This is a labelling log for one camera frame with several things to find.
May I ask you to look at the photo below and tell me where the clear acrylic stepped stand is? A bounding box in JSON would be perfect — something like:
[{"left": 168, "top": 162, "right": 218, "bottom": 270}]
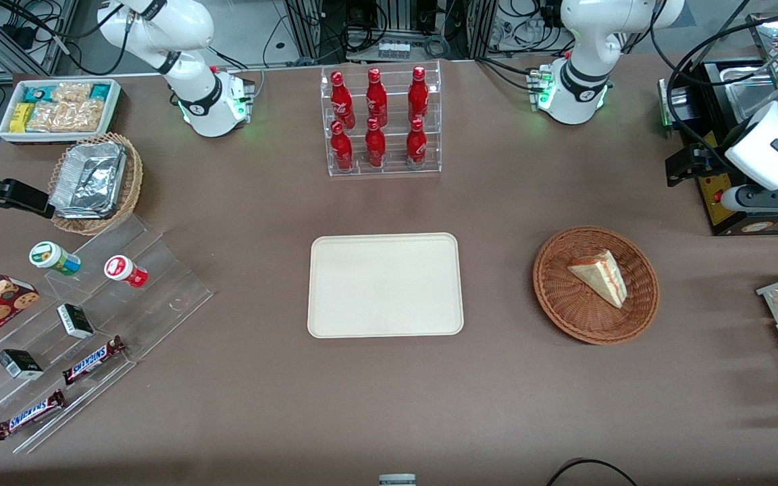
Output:
[{"left": 0, "top": 215, "right": 214, "bottom": 454}]

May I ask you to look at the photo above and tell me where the light tan wicker basket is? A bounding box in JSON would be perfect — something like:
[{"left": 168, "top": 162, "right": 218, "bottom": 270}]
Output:
[{"left": 50, "top": 132, "right": 144, "bottom": 236}]

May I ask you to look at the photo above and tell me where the small black box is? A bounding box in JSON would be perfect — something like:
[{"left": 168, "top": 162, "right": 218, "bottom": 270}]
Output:
[
  {"left": 0, "top": 349, "right": 45, "bottom": 381},
  {"left": 57, "top": 304, "right": 95, "bottom": 340}
]

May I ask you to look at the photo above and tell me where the black looped cable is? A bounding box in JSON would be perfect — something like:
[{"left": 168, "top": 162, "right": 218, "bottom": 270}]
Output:
[{"left": 546, "top": 458, "right": 640, "bottom": 486}]

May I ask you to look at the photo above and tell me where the beige plastic tray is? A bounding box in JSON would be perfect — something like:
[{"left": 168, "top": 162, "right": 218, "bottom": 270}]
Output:
[{"left": 307, "top": 233, "right": 465, "bottom": 339}]

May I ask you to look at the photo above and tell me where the Snickers chocolate bar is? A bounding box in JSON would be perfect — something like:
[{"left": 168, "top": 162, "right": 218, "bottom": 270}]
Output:
[
  {"left": 0, "top": 389, "right": 67, "bottom": 441},
  {"left": 62, "top": 335, "right": 126, "bottom": 386}
]

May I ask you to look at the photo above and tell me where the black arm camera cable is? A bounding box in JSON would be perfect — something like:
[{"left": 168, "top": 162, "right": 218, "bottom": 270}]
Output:
[{"left": 646, "top": 0, "right": 778, "bottom": 159}]

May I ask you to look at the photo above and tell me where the red lid yogurt cup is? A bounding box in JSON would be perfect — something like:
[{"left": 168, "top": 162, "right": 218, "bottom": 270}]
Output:
[{"left": 104, "top": 255, "right": 149, "bottom": 289}]

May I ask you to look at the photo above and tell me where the white plastic snack bin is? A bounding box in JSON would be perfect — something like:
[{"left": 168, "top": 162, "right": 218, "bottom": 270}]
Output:
[{"left": 0, "top": 79, "right": 122, "bottom": 144}]

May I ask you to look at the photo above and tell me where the triangle sandwich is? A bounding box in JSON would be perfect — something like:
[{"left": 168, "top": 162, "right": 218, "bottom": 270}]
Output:
[{"left": 567, "top": 250, "right": 628, "bottom": 309}]

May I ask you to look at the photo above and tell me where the aluminium foil tray stack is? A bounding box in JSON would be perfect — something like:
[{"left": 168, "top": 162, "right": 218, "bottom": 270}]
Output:
[{"left": 49, "top": 140, "right": 127, "bottom": 219}]

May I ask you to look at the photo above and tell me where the green lid yogurt cup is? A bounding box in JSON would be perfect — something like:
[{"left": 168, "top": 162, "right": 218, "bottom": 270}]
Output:
[{"left": 29, "top": 241, "right": 82, "bottom": 277}]

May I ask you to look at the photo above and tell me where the red cola bottle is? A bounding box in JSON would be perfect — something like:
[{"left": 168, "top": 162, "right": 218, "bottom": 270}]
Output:
[
  {"left": 406, "top": 117, "right": 428, "bottom": 168},
  {"left": 365, "top": 117, "right": 387, "bottom": 168},
  {"left": 408, "top": 65, "right": 430, "bottom": 124},
  {"left": 330, "top": 70, "right": 357, "bottom": 130},
  {"left": 365, "top": 67, "right": 388, "bottom": 128},
  {"left": 330, "top": 120, "right": 354, "bottom": 171}
]

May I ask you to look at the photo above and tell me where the clear bag of crackers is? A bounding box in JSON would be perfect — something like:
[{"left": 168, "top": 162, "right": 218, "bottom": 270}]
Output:
[
  {"left": 26, "top": 100, "right": 106, "bottom": 134},
  {"left": 51, "top": 82, "right": 93, "bottom": 104}
]

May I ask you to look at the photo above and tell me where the stainless steel pan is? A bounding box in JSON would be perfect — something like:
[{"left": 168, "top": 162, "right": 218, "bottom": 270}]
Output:
[{"left": 719, "top": 64, "right": 778, "bottom": 126}]

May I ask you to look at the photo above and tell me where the clear acrylic bottle rack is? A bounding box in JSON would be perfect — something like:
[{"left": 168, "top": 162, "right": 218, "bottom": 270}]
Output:
[{"left": 320, "top": 61, "right": 442, "bottom": 178}]

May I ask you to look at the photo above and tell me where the yellow snack packet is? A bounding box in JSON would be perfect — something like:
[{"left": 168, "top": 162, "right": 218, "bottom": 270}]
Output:
[{"left": 9, "top": 103, "right": 36, "bottom": 134}]

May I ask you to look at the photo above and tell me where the black hot food warmer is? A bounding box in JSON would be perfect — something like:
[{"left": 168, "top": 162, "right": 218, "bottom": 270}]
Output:
[{"left": 658, "top": 10, "right": 778, "bottom": 237}]

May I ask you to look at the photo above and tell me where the dark brown wicker basket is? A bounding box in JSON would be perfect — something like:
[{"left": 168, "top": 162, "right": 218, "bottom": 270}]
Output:
[{"left": 533, "top": 225, "right": 660, "bottom": 346}]

